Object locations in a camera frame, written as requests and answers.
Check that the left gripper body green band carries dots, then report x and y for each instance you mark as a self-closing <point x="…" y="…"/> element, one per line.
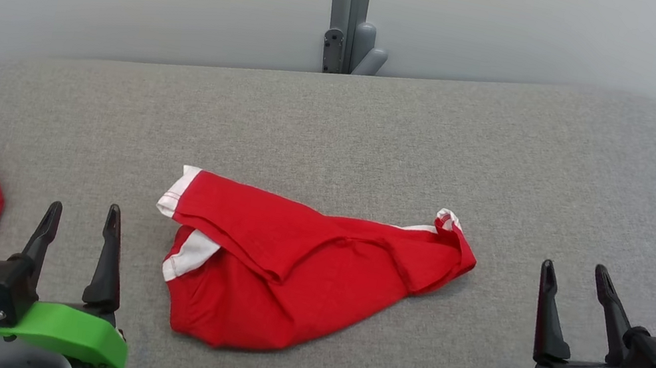
<point x="72" y="331"/>

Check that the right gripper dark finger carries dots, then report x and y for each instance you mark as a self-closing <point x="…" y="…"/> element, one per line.
<point x="548" y="331"/>
<point x="617" y="323"/>

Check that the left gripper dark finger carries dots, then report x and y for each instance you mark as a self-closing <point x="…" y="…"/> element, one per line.
<point x="107" y="266"/>
<point x="47" y="229"/>

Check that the red shorts with white trim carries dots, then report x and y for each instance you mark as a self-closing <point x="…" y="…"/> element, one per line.
<point x="299" y="273"/>

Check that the grey metal frame post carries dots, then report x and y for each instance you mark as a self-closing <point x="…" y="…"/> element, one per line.
<point x="349" y="6"/>

